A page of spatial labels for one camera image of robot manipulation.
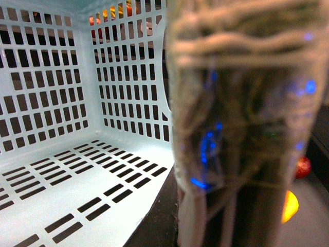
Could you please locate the light blue plastic basket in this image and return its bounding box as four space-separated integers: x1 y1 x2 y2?
1 1 177 246

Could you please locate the grey basket handle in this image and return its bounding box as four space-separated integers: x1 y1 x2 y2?
166 1 328 246

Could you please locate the yellow orange mango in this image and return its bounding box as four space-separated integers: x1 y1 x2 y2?
281 190 299 224

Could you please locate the red yellow apple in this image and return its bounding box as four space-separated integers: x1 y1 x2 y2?
295 156 312 179

